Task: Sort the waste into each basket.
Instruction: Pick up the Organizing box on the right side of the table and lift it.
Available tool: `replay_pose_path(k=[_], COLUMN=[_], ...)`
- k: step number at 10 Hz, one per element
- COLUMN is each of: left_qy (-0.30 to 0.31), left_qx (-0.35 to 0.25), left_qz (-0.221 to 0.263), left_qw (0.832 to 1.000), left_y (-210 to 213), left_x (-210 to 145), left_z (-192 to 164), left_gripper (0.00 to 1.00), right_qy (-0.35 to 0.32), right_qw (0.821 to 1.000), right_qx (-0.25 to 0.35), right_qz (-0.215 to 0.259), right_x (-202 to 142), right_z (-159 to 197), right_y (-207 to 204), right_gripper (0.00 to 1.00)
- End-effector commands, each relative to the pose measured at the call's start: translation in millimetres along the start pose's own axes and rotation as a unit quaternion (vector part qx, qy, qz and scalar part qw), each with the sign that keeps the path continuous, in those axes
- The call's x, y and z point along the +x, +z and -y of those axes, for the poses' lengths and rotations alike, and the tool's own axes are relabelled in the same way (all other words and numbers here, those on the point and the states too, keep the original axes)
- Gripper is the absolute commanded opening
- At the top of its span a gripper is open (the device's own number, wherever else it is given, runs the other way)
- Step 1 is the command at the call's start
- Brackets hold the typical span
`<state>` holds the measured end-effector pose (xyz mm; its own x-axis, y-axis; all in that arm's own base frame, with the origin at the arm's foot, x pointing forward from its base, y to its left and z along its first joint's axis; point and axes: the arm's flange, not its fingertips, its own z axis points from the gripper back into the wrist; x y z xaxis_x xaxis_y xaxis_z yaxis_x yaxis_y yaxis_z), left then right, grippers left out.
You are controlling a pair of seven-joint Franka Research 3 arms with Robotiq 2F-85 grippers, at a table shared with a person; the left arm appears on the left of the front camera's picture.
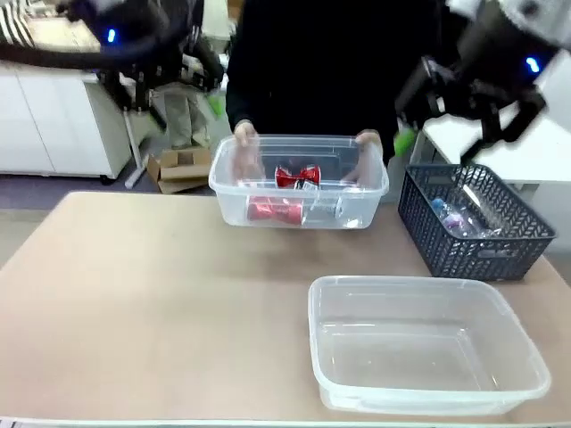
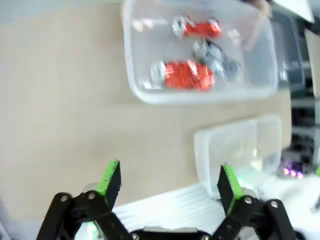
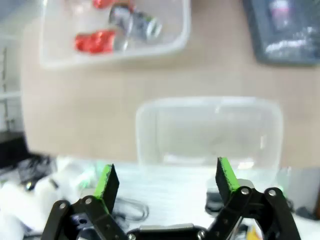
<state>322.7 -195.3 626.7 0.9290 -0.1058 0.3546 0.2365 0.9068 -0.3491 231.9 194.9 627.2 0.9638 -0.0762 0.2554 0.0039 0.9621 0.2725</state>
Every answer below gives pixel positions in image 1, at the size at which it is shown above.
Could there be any clear bottle without cap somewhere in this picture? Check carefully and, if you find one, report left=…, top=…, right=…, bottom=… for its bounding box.
left=463, top=208, right=515, bottom=243

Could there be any clear bottle with blue cap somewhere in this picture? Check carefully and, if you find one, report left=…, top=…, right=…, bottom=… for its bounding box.
left=430, top=195, right=475, bottom=238

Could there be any cardboard box on floor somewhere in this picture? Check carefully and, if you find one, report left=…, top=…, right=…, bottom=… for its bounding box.
left=146, top=149, right=213, bottom=195

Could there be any black white striped bag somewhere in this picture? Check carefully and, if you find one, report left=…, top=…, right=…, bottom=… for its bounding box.
left=0, top=8, right=29, bottom=46

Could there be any bystander in beige trousers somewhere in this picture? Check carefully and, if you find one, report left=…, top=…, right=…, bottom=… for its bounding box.
left=162, top=82, right=211, bottom=151

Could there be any crushed grey can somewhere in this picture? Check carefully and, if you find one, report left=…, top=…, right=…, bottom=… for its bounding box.
left=306, top=198, right=345, bottom=225

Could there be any dark grey perforated basket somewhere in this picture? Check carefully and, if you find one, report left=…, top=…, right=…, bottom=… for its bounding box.
left=397, top=163, right=558, bottom=283

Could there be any person's left hand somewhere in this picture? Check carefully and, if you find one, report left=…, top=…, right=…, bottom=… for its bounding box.
left=341, top=128, right=384, bottom=184

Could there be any person in black clothes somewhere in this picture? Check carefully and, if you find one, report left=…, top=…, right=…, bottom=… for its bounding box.
left=225, top=0, right=447, bottom=167

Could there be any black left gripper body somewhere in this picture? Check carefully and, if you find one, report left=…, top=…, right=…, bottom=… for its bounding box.
left=66, top=0, right=188, bottom=78

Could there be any person's right hand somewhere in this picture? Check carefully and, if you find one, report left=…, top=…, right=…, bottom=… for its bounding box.
left=232, top=120, right=262, bottom=179

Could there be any crushed red can black label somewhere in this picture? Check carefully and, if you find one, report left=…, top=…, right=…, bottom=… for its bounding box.
left=274, top=163, right=323, bottom=192

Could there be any clear plastic bin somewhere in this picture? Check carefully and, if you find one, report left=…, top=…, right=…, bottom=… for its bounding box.
left=307, top=275, right=552, bottom=418
left=208, top=133, right=390, bottom=231

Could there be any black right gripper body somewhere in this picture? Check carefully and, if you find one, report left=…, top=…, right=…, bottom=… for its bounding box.
left=454, top=8, right=561, bottom=118

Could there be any white side table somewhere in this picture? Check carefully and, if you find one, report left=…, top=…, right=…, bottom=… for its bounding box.
left=421, top=113, right=571, bottom=189

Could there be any white folding table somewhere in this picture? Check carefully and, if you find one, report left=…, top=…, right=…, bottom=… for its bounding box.
left=82, top=70, right=148, bottom=188

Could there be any white cabinet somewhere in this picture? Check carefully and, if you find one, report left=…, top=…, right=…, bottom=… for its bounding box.
left=0, top=62, right=133, bottom=179

